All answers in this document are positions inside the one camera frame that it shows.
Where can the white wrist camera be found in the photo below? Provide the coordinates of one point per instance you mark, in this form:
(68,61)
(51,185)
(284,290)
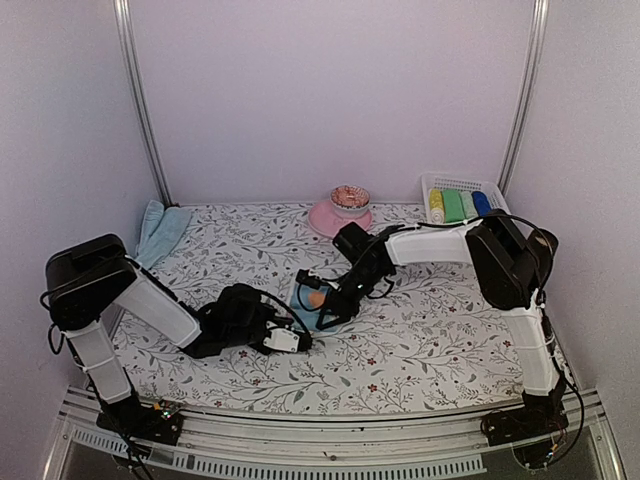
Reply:
(286,340)
(311,280)

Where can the left aluminium post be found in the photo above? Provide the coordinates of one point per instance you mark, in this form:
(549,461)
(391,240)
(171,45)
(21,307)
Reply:
(124,24)

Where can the light blue towel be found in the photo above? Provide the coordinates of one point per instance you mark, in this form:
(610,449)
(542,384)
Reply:
(160,232)

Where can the blue orange dotted towel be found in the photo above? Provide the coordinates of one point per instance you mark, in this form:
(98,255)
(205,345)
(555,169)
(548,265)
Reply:
(306,302)

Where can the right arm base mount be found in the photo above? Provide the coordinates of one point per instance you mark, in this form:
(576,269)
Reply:
(507,426)

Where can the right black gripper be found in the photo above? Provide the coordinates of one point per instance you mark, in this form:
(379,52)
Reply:
(341,305)

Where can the right aluminium post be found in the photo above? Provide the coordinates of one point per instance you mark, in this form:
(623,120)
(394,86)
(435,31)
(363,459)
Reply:
(533,58)

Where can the pink plate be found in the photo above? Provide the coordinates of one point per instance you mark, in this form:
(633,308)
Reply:
(323,219)

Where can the aluminium post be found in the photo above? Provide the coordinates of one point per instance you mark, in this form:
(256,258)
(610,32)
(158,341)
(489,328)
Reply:
(533,58)
(124,24)

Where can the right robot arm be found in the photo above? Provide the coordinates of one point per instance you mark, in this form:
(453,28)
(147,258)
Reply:
(511,268)

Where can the yellow rolled towel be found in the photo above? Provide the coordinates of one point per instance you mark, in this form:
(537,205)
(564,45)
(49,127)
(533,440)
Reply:
(436,206)

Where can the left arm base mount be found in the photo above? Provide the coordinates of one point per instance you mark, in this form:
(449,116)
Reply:
(129,418)

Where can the aluminium front rail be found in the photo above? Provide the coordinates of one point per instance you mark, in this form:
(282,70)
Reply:
(227,444)

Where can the blue rolled towel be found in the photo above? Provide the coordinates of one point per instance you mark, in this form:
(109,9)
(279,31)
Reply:
(481,203)

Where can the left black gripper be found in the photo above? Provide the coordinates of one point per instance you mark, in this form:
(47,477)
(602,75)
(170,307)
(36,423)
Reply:
(271,312)

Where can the dark brown cup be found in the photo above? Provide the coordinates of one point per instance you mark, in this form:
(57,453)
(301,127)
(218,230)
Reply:
(544,245)

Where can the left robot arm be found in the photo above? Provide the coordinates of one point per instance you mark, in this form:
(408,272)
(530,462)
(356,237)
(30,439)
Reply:
(85,280)

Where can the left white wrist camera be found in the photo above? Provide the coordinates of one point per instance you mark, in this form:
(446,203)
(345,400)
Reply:
(286,340)

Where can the pale green rolled towel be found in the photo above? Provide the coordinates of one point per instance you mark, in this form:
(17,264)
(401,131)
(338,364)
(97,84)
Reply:
(468,205)

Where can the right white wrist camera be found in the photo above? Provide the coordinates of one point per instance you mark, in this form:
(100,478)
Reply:
(311,280)

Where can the white plastic basket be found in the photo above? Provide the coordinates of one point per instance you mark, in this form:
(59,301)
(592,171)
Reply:
(441,181)

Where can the patterned bowl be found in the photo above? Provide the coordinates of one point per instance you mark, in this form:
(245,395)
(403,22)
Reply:
(350,201)

